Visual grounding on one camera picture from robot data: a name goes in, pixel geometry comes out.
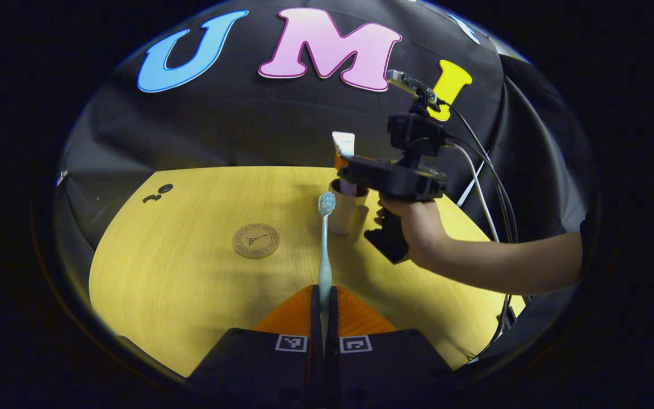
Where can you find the pale green toothbrush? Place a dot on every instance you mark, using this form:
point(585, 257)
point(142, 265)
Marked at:
point(325, 255)

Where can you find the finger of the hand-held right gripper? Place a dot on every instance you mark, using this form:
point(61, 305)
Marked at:
point(369, 170)

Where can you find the black backdrop cloth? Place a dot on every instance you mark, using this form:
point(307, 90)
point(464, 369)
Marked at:
point(236, 125)

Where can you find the white toothpaste tube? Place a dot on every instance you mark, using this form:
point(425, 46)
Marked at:
point(344, 143)

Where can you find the round cork coaster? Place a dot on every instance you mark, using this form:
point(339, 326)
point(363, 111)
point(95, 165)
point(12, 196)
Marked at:
point(256, 241)

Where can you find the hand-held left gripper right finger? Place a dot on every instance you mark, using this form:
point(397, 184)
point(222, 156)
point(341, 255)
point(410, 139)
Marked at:
point(332, 363)

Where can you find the beige cup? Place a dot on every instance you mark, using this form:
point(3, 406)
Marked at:
point(341, 218)

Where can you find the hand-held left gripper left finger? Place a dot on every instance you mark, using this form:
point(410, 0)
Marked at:
point(315, 363)

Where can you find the silver metal clip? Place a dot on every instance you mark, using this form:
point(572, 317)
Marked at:
point(61, 177)

